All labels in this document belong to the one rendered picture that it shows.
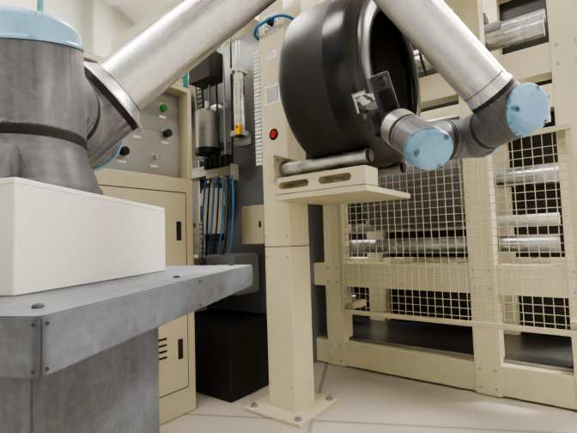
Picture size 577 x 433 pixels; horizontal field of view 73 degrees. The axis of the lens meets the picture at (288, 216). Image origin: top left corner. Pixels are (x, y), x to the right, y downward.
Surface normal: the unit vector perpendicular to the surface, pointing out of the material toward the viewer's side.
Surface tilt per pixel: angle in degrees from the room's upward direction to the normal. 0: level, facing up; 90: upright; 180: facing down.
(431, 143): 126
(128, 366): 90
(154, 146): 90
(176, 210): 90
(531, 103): 91
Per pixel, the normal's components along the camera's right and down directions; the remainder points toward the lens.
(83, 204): 0.98, -0.04
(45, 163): 0.63, -0.46
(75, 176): 0.86, -0.44
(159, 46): 0.36, 0.07
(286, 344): -0.61, -0.03
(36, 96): 0.66, -0.14
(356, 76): 0.12, 0.18
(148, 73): 0.53, 0.29
